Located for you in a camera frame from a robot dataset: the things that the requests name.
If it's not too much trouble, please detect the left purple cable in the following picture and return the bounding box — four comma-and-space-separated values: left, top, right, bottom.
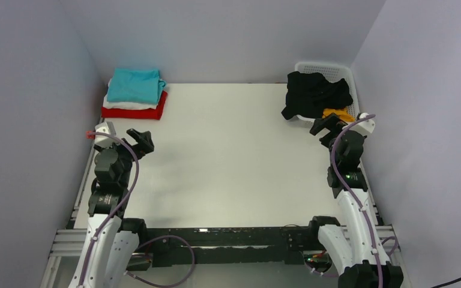
77, 133, 196, 288

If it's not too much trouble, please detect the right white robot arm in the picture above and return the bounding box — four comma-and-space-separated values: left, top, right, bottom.
306, 113, 404, 287

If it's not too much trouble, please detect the black t shirt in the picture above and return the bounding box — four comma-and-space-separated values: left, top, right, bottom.
282, 71, 353, 120

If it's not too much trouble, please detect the black cable corner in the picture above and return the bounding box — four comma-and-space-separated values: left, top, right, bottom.
432, 277, 461, 288

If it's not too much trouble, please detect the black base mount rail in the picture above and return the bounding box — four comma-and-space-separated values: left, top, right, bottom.
129, 224, 333, 272

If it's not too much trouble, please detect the folded red t shirt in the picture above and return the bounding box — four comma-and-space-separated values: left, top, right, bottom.
101, 91, 168, 120

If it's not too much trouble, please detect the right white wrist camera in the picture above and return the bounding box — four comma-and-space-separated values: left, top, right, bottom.
350, 113, 375, 137

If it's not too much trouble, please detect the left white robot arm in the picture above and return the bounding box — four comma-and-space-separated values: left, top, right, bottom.
69, 122, 154, 287

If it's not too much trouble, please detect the orange t shirt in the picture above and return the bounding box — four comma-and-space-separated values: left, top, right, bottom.
322, 108, 355, 122

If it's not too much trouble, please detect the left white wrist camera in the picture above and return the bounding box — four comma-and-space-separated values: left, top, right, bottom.
85, 121, 116, 141

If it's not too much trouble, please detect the folded cyan t shirt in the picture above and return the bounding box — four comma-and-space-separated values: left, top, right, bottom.
107, 68, 167, 104

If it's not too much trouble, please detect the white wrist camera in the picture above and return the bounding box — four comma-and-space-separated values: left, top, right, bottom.
85, 121, 116, 141
350, 113, 375, 137

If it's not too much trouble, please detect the aluminium frame rail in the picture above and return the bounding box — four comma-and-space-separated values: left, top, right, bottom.
39, 115, 105, 288

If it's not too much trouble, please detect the folded white t shirt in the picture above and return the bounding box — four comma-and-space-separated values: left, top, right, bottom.
103, 94, 158, 110

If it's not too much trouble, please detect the white plastic basket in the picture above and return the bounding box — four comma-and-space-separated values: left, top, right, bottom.
294, 61, 360, 118

